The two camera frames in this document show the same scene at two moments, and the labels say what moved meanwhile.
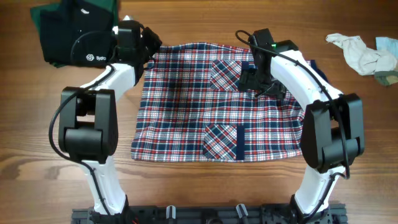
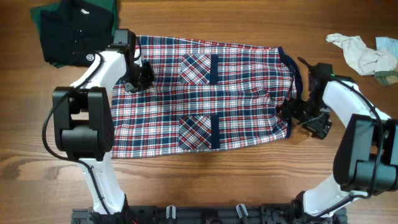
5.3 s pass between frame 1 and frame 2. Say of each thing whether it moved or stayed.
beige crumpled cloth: stayed
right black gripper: moved
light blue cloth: stayed
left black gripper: moved
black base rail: stayed
